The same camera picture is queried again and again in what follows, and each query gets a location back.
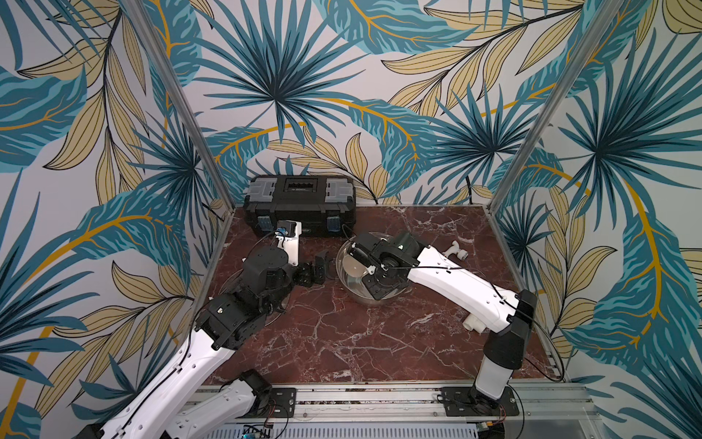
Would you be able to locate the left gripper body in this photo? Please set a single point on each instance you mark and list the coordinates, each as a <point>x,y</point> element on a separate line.
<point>303,274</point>

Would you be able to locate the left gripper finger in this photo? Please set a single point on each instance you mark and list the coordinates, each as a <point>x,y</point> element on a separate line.
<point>322,260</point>
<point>319,274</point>

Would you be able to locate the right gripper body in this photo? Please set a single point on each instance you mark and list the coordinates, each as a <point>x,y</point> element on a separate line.
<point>370,279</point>

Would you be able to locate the stainless steel pot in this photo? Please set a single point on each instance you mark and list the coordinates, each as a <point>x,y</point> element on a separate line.
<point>354,285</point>

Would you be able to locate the beige plastic ladle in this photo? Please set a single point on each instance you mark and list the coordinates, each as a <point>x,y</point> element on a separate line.
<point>356,269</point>

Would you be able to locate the glass pot lid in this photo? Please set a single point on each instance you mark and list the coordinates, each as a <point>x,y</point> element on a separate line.
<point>230,282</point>

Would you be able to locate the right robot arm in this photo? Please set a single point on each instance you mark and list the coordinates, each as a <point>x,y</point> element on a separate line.
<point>509,316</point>

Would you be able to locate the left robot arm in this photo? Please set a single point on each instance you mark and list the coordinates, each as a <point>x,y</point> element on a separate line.
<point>220,329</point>

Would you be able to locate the black plastic toolbox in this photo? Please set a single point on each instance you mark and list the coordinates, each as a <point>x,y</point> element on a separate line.
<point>325,205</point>

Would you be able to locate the white faucet pipe fitting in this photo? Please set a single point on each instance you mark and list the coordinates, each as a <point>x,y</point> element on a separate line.
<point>456,250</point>

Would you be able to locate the white PVC tee fitting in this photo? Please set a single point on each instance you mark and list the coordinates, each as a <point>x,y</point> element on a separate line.
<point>473,323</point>

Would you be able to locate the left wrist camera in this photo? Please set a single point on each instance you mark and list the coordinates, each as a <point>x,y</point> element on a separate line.
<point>288,235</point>

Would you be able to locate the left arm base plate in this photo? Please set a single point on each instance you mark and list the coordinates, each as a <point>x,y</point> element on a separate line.
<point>279,403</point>

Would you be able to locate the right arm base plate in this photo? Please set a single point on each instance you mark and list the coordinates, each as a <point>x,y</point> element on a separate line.
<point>468,402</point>

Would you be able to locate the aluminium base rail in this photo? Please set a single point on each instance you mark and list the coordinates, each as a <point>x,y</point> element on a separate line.
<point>547,410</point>

